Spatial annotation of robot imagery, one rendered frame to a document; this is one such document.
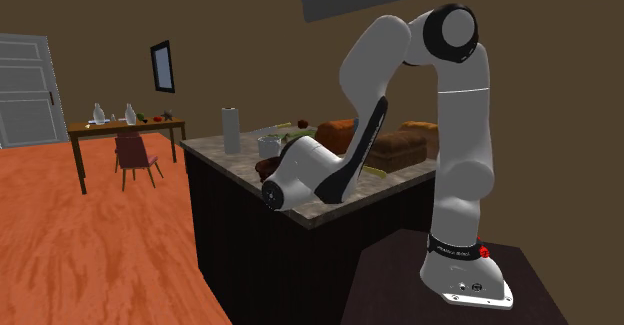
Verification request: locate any green leafy vegetable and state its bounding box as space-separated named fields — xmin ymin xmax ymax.
xmin=276 ymin=128 xmax=318 ymax=144

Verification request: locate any orange-brown bread loaf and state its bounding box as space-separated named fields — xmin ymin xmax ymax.
xmin=314 ymin=119 xmax=358 ymax=156

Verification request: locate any dark brown round object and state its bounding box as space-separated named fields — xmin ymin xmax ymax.
xmin=254 ymin=156 xmax=284 ymax=183

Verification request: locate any white paper towel roll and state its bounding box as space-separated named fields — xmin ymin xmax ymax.
xmin=221 ymin=106 xmax=242 ymax=156

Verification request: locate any dark brown bread loaf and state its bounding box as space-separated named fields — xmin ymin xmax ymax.
xmin=363 ymin=130 xmax=429 ymax=174

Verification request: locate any light brown bread loaf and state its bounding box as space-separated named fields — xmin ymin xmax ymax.
xmin=399 ymin=120 xmax=440 ymax=160

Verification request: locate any dark kitchen island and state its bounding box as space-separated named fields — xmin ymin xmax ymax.
xmin=179 ymin=124 xmax=440 ymax=325

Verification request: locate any dark robot stand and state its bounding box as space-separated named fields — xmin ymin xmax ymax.
xmin=340 ymin=228 xmax=569 ymax=325

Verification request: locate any red chair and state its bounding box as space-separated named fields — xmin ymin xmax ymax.
xmin=114 ymin=132 xmax=165 ymax=192

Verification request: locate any wooden table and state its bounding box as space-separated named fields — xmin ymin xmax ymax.
xmin=67 ymin=101 xmax=188 ymax=196

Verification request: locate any grey panel door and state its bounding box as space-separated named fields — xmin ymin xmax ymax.
xmin=0 ymin=33 xmax=70 ymax=150

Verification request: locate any knife with yellow handle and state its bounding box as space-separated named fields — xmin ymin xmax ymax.
xmin=250 ymin=121 xmax=293 ymax=136

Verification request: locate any dark framed wall picture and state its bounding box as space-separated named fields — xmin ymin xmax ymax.
xmin=149 ymin=40 xmax=177 ymax=95

